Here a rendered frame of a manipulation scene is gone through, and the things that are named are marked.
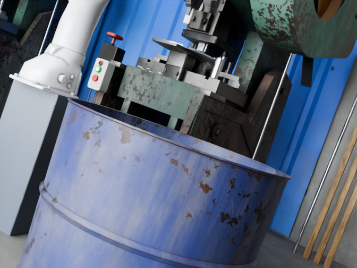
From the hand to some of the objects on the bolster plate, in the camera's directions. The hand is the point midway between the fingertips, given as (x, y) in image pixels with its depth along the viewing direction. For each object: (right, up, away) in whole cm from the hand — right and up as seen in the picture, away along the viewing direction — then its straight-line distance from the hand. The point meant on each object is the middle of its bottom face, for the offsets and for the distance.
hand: (188, 16), depth 198 cm
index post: (+10, -27, -3) cm, 29 cm away
